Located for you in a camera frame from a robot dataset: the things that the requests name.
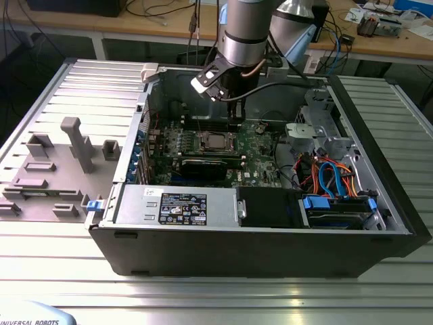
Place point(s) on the silver square CPU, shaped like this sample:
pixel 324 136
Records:
pixel 216 142

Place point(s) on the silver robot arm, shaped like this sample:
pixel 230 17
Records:
pixel 247 34

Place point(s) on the black RAM slot white clips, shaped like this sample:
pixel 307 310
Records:
pixel 203 117
pixel 203 123

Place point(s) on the CPU socket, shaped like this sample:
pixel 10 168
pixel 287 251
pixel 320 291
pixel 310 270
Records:
pixel 199 149

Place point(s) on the green motherboard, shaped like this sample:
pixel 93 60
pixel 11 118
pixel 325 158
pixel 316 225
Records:
pixel 257 152

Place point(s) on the green RAM stick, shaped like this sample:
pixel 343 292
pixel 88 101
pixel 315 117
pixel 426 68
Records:
pixel 39 193
pixel 203 155

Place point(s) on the silver metal drive cage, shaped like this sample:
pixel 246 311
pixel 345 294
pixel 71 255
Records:
pixel 301 133

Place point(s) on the white label tag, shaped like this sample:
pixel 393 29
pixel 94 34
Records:
pixel 312 64

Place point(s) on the beige plastic case latch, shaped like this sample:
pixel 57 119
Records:
pixel 149 72

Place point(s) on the black graphics card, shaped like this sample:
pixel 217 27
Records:
pixel 203 171

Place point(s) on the wooden desk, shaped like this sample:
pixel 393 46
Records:
pixel 152 25

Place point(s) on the tall black box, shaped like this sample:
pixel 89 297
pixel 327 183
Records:
pixel 324 20

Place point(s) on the small black box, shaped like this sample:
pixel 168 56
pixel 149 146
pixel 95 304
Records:
pixel 346 39

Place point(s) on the hard disk in blue carrier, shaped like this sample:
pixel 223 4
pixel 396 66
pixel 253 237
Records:
pixel 316 204

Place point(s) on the metal heat sink cooler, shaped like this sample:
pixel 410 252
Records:
pixel 367 27

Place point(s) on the grey power supply unit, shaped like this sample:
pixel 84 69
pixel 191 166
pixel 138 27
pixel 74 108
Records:
pixel 135 206

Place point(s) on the black open PC case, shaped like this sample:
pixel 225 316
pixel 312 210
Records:
pixel 236 250

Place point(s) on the grey metal device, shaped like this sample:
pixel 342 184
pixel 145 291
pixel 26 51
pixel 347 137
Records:
pixel 389 28

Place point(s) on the blue plastic case latch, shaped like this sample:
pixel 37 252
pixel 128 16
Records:
pixel 94 206

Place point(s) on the black equipment box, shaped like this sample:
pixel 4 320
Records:
pixel 67 6

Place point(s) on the white paper sheet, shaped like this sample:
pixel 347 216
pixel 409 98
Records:
pixel 423 32

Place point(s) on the blue cardboard box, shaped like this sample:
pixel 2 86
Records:
pixel 412 5

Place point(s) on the grey plastic parts rack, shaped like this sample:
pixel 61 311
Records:
pixel 50 179

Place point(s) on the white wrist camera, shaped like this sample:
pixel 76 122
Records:
pixel 203 86

